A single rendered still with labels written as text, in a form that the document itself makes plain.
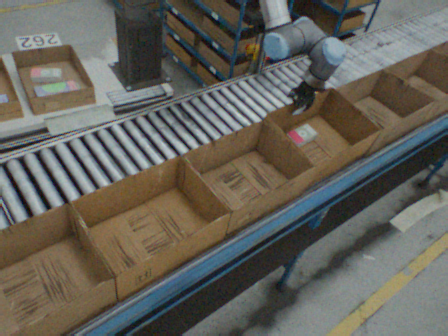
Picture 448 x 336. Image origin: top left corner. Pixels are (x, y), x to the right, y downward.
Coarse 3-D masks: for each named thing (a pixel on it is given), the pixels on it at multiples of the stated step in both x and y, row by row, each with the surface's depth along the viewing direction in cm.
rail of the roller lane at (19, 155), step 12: (432, 12) 319; (396, 24) 297; (360, 36) 278; (288, 60) 245; (300, 60) 248; (252, 72) 231; (264, 72) 233; (216, 84) 218; (228, 84) 220; (180, 96) 207; (192, 96) 208; (156, 108) 198; (168, 108) 203; (120, 120) 188; (132, 120) 193; (72, 132) 179; (84, 132) 180; (96, 132) 183; (36, 144) 171; (48, 144) 172; (84, 144) 184; (0, 156) 164; (12, 156) 165; (36, 156) 171
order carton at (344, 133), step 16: (320, 96) 172; (336, 96) 172; (272, 112) 156; (288, 112) 165; (304, 112) 174; (320, 112) 183; (336, 112) 176; (352, 112) 169; (288, 128) 175; (320, 128) 178; (336, 128) 179; (352, 128) 172; (368, 128) 165; (320, 144) 172; (336, 144) 174; (352, 144) 175; (368, 144) 164; (320, 160) 167; (336, 160) 152; (352, 160) 168; (320, 176) 156
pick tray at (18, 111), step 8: (0, 56) 192; (0, 64) 197; (0, 72) 198; (0, 80) 194; (8, 80) 195; (0, 88) 190; (8, 88) 191; (8, 96) 187; (16, 96) 181; (0, 104) 170; (8, 104) 172; (16, 104) 174; (0, 112) 173; (8, 112) 175; (16, 112) 177; (0, 120) 176; (8, 120) 177
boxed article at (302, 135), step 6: (306, 126) 173; (294, 132) 169; (300, 132) 170; (306, 132) 170; (312, 132) 171; (294, 138) 167; (300, 138) 167; (306, 138) 168; (312, 138) 171; (300, 144) 167
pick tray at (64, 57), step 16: (48, 48) 202; (64, 48) 206; (16, 64) 200; (32, 64) 204; (48, 64) 207; (64, 64) 209; (80, 64) 199; (64, 80) 200; (80, 80) 202; (32, 96) 189; (48, 96) 178; (64, 96) 182; (80, 96) 186; (48, 112) 184
